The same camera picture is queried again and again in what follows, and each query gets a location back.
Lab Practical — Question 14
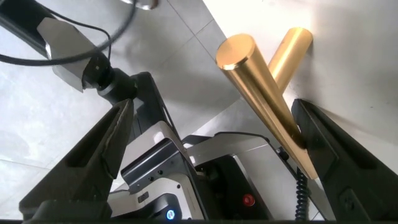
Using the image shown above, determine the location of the gold metal table leg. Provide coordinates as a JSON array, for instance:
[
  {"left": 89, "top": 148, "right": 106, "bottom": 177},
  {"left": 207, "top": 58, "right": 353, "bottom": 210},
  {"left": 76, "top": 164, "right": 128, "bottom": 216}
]
[
  {"left": 215, "top": 33, "right": 319, "bottom": 180},
  {"left": 267, "top": 27, "right": 314, "bottom": 95}
]

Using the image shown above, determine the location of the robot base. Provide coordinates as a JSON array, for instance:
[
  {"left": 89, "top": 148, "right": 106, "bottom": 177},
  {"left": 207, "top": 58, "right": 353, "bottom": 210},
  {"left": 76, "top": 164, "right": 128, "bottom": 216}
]
[{"left": 107, "top": 71, "right": 337, "bottom": 222}]

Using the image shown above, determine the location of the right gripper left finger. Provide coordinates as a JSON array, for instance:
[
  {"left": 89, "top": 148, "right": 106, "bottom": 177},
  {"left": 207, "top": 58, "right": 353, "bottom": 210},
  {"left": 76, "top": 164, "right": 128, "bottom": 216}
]
[{"left": 18, "top": 98, "right": 135, "bottom": 222}]

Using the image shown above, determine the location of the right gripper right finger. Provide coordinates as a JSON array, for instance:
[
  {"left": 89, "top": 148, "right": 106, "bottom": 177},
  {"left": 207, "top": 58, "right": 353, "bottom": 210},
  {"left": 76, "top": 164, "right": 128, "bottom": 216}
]
[{"left": 291, "top": 98, "right": 398, "bottom": 221}]

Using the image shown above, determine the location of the black coiled cable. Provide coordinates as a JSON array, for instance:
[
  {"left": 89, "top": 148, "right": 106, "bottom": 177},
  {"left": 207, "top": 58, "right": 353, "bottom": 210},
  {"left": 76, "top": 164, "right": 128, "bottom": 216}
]
[{"left": 294, "top": 167, "right": 312, "bottom": 222}]

